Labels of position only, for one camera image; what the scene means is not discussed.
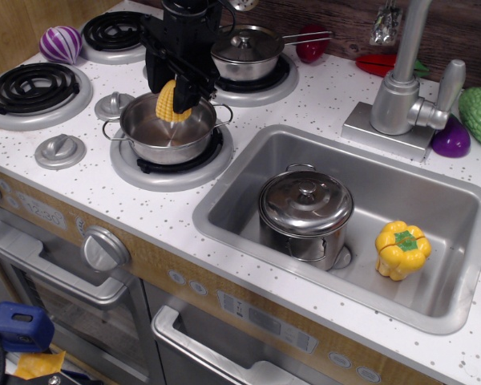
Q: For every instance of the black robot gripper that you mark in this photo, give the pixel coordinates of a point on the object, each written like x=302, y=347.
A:
x=178, y=47

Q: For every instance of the yellow toy corn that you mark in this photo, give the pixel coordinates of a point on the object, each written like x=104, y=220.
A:
x=164, y=105

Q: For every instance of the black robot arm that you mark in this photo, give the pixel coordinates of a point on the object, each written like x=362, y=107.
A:
x=186, y=5

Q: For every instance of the silver stove knob middle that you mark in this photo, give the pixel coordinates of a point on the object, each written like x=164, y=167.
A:
x=111, y=106

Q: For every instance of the silver stove knob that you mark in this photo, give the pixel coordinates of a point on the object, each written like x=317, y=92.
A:
x=60, y=152
x=111, y=106

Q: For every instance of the silver stove knob front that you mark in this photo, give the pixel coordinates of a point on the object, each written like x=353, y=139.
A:
x=60, y=152

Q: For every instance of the back left black burner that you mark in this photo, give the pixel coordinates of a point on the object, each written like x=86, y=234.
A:
x=113, y=38

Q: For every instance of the black burner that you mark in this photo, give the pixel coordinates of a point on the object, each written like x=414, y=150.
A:
x=41, y=95
x=113, y=38

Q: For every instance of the steel saucepan with lid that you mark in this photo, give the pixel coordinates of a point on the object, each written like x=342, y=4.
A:
x=248, y=52

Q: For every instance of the back right burner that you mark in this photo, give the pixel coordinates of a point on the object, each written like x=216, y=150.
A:
x=275, y=86

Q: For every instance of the front right burner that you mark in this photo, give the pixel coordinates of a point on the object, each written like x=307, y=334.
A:
x=124, y=162

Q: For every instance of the purple white striped toy onion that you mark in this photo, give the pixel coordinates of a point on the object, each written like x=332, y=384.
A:
x=61, y=44

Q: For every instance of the front left black burner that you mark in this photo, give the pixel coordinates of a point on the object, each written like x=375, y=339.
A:
x=41, y=95

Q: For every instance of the red toy pepper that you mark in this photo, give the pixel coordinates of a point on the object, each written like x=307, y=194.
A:
x=312, y=50

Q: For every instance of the silver oven dial knob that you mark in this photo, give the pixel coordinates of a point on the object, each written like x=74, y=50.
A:
x=102, y=250

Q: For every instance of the steel pot with lid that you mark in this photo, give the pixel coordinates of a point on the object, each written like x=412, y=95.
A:
x=304, y=213

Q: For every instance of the red toy chili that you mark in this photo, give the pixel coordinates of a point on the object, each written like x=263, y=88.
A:
x=380, y=65

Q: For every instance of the hanging silver utensil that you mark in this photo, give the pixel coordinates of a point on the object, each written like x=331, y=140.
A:
x=385, y=28

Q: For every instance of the silver toy faucet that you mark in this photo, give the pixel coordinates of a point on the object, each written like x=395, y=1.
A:
x=400, y=121

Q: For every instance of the yellow toy bell pepper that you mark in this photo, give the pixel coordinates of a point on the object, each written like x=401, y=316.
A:
x=402, y=250

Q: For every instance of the blue clamp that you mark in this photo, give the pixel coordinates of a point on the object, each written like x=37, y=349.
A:
x=24, y=328

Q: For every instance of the purple toy eggplant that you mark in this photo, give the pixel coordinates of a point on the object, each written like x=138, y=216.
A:
x=453, y=141

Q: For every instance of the green toy bitter gourd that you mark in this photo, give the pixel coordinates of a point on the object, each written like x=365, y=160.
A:
x=470, y=110

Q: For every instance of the small steel two-handled pan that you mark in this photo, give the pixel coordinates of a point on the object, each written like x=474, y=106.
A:
x=161, y=142

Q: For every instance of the silver oven door handle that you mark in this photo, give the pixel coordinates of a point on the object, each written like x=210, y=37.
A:
x=24, y=252

